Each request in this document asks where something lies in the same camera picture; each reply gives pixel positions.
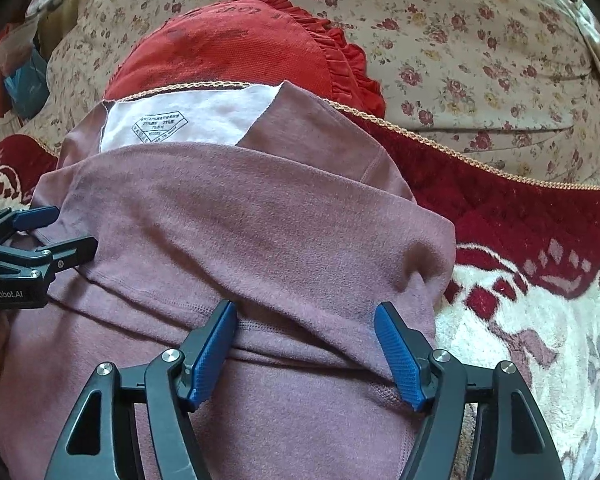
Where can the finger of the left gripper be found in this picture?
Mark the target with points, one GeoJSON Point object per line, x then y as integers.
{"type": "Point", "coordinates": [24, 220]}
{"type": "Point", "coordinates": [52, 259]}

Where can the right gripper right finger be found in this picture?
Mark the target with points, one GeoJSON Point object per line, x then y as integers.
{"type": "Point", "coordinates": [511, 437]}

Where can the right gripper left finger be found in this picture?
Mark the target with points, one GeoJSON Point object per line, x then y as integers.
{"type": "Point", "coordinates": [100, 439]}

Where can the mauve pink small garment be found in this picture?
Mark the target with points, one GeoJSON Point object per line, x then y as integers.
{"type": "Point", "coordinates": [301, 218]}

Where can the cluttered shelf items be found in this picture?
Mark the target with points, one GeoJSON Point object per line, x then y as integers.
{"type": "Point", "coordinates": [23, 85]}

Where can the red white plush blanket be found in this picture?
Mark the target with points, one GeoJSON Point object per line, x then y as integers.
{"type": "Point", "coordinates": [525, 283]}

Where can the red ruffled pillow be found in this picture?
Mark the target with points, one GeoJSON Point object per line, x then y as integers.
{"type": "Point", "coordinates": [256, 41]}

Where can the floral beige quilt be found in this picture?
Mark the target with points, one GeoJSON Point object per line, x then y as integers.
{"type": "Point", "coordinates": [514, 84]}

